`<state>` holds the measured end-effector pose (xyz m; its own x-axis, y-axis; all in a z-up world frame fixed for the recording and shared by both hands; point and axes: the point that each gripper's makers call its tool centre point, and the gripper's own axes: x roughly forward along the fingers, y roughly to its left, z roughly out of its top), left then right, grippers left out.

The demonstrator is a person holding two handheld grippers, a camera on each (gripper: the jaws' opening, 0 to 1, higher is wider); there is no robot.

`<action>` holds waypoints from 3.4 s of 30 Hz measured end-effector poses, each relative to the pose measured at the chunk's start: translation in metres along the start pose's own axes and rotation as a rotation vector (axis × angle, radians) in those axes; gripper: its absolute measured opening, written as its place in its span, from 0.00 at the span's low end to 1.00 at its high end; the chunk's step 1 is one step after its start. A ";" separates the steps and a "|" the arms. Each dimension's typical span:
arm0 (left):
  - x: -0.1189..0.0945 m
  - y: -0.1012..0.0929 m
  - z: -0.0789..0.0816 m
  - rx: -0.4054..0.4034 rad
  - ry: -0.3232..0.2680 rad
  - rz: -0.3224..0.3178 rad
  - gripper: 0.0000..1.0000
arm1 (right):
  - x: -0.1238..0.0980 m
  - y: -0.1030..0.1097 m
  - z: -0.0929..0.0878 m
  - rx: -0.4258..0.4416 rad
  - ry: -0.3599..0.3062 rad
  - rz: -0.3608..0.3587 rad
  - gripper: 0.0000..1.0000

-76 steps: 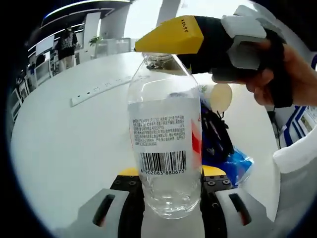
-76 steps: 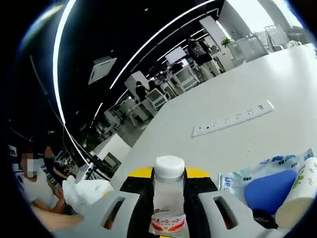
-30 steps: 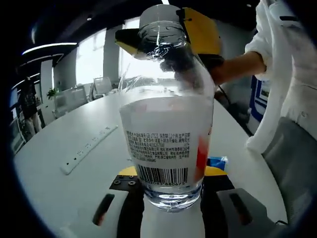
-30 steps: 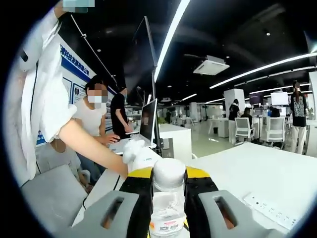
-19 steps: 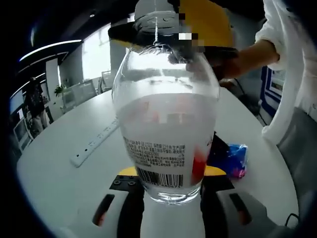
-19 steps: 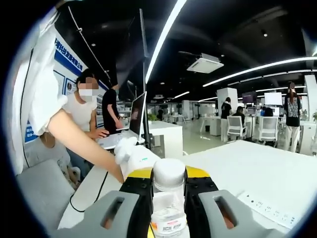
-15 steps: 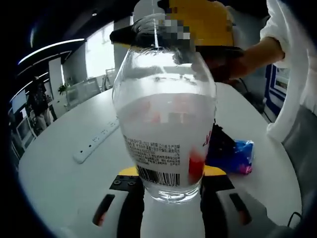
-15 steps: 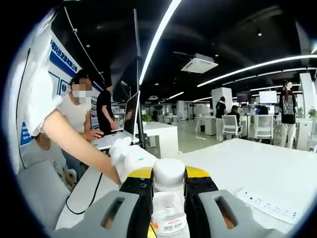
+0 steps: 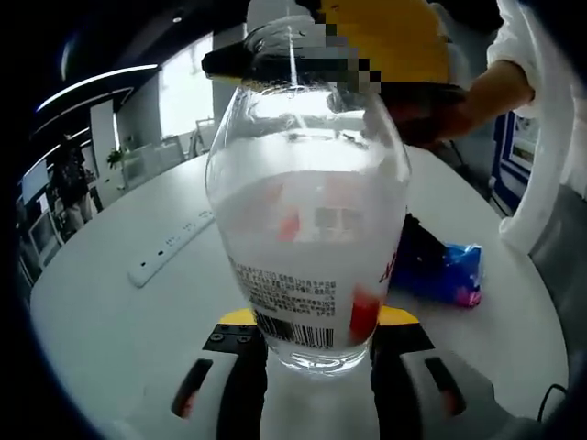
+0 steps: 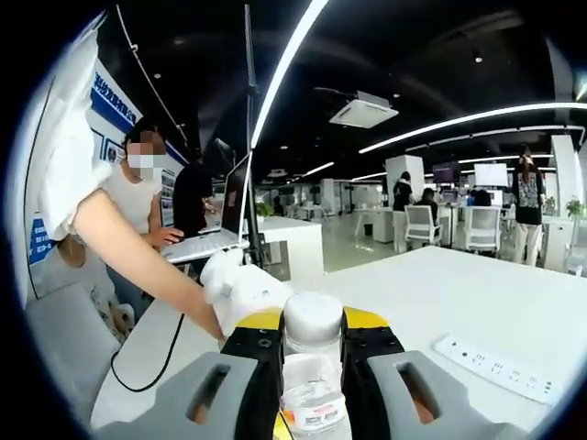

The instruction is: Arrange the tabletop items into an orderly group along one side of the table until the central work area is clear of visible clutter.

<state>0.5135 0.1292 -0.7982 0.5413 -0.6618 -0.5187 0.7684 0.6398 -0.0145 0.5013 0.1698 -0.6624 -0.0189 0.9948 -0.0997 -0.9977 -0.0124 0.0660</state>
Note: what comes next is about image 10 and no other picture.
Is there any white cabinet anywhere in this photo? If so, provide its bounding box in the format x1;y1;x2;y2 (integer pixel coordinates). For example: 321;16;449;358
247;216;326;281

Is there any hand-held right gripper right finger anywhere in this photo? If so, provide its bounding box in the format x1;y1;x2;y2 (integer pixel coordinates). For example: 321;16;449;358
339;305;531;440

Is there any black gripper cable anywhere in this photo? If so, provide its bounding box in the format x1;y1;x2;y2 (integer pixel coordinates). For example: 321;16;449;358
109;311;185;393

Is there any white power strip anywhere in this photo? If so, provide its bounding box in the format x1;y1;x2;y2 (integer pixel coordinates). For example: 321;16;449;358
432;333;559;407

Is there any person's white coat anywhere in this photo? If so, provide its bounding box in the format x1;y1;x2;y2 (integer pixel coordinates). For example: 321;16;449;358
36;13;115;242

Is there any black tripod pole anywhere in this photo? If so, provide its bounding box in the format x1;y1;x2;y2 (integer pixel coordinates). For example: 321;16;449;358
244;0;268;271

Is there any ceiling air conditioner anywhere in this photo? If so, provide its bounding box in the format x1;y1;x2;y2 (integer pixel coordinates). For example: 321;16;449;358
327;90;400;127

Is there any open laptop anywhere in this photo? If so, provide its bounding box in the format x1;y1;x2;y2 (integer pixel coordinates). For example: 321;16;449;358
159;152;254;266

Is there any dark purple monitor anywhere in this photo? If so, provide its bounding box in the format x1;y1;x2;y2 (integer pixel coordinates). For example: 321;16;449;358
433;162;460;184

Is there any white table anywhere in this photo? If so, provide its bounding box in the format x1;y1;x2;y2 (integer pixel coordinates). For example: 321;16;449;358
89;245;587;440

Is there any white mesh office chair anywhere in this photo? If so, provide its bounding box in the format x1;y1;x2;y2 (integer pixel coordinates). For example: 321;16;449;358
466;205;502;254
404;204;442;252

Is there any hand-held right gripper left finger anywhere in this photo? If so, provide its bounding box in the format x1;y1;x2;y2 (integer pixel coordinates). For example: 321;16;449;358
89;306;284;440

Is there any patterned white cloth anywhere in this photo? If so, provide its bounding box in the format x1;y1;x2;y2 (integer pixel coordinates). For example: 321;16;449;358
86;256;138;345

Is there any clear plastic bottle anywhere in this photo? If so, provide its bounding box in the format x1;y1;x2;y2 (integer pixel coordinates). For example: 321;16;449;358
278;292;349;440

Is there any green potted plant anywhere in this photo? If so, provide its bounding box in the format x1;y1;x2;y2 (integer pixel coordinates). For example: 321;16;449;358
563;195;587;220

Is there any white display screen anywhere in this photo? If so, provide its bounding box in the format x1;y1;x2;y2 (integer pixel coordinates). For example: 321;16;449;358
473;162;509;188

